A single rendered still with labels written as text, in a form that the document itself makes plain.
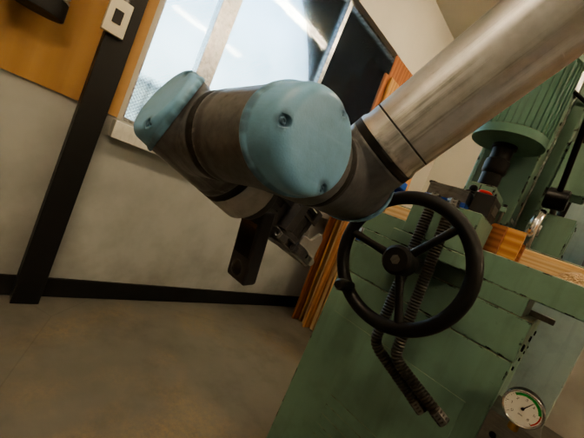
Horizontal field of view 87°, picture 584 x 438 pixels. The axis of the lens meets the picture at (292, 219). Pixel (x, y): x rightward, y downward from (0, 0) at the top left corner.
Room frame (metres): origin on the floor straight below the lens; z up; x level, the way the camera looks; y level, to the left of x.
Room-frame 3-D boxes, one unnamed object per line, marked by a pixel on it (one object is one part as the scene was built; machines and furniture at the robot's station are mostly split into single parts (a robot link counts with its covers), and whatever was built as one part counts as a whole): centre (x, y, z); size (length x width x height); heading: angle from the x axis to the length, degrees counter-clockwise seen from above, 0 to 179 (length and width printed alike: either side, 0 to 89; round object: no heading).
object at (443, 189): (0.71, -0.34, 0.99); 0.13 x 0.11 x 0.06; 48
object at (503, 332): (0.96, -0.54, 0.76); 0.57 x 0.45 x 0.09; 138
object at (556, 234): (0.90, -0.70, 1.02); 0.09 x 0.07 x 0.12; 48
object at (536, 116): (0.87, -0.46, 1.35); 0.18 x 0.18 x 0.31
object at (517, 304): (0.82, -0.42, 0.82); 0.40 x 0.21 x 0.04; 48
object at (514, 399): (0.54, -0.51, 0.65); 0.06 x 0.04 x 0.08; 48
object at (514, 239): (0.79, -0.44, 0.94); 0.20 x 0.02 x 0.08; 48
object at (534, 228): (0.88, -0.64, 1.02); 0.12 x 0.03 x 0.12; 138
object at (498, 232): (0.79, -0.42, 0.94); 0.16 x 0.01 x 0.07; 48
